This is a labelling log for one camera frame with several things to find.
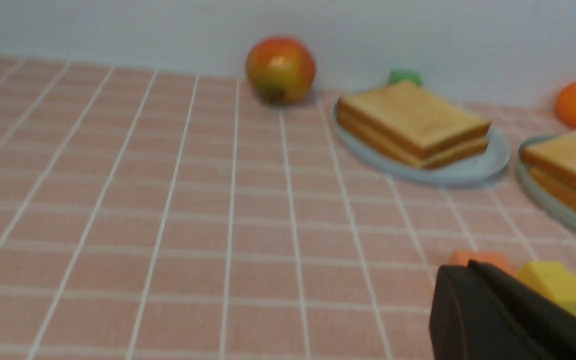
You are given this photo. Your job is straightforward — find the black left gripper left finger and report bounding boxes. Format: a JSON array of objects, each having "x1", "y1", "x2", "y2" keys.
[{"x1": 429, "y1": 265, "x2": 553, "y2": 360}]

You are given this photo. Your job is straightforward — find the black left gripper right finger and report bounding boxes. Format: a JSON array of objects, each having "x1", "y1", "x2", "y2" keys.
[{"x1": 467, "y1": 260, "x2": 576, "y2": 360}]

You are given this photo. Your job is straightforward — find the yellow notched cube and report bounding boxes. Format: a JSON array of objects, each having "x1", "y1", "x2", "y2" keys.
[{"x1": 516, "y1": 261, "x2": 576, "y2": 316}]

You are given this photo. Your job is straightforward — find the orange cube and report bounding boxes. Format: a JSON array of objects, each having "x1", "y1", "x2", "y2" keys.
[{"x1": 446, "y1": 250, "x2": 515, "y2": 276}]

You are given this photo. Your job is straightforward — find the teal centre plate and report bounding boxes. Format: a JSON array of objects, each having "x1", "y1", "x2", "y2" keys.
[{"x1": 514, "y1": 134, "x2": 576, "y2": 232}]

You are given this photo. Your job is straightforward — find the grey bread plate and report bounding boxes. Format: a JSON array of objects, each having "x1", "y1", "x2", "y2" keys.
[{"x1": 331, "y1": 102, "x2": 514, "y2": 188}]

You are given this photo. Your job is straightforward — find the green block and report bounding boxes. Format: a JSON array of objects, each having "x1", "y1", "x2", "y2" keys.
[{"x1": 387, "y1": 69, "x2": 423, "y2": 87}]

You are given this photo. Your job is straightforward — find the red yellow pomegranate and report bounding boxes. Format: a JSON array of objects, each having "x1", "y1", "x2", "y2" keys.
[{"x1": 245, "y1": 35, "x2": 317, "y2": 107}]

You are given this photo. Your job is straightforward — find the pink checkered tablecloth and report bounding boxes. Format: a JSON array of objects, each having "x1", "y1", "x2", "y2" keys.
[{"x1": 0, "y1": 58, "x2": 576, "y2": 360}]

